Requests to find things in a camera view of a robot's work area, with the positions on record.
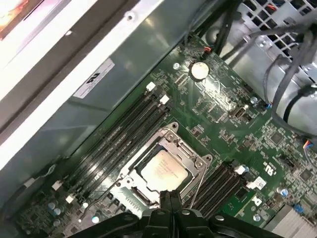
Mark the metal socket cover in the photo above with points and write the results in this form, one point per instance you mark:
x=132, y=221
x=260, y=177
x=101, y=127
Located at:
x=130, y=179

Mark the silver chipset heat sink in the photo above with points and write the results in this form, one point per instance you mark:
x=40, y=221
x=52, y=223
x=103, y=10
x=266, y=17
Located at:
x=292, y=223

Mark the silver internal USB port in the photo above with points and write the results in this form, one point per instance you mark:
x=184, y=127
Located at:
x=238, y=112

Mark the silver CPU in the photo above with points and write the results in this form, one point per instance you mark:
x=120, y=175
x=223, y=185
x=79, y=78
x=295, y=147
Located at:
x=163, y=171

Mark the silver metal drive cage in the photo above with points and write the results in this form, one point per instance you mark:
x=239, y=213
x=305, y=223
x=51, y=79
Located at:
x=267, y=49

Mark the silver coin battery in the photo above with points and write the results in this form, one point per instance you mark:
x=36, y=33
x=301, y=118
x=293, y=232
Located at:
x=198, y=70

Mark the green motherboard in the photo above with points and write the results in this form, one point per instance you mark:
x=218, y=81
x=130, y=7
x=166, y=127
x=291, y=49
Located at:
x=223, y=104

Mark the thin metal locking lever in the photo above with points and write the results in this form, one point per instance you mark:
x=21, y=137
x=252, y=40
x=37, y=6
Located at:
x=199, y=183

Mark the white warning sticker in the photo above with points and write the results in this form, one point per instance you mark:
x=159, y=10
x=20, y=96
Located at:
x=95, y=78

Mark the black PC case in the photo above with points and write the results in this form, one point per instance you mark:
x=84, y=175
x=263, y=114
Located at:
x=86, y=119

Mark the black RAM slot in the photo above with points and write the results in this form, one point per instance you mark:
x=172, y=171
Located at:
x=110, y=142
x=231, y=210
x=223, y=203
x=104, y=136
x=206, y=191
x=124, y=156
x=117, y=149
x=215, y=197

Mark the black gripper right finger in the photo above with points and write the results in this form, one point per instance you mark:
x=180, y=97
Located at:
x=176, y=203

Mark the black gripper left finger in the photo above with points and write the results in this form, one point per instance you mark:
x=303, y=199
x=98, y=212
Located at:
x=165, y=203

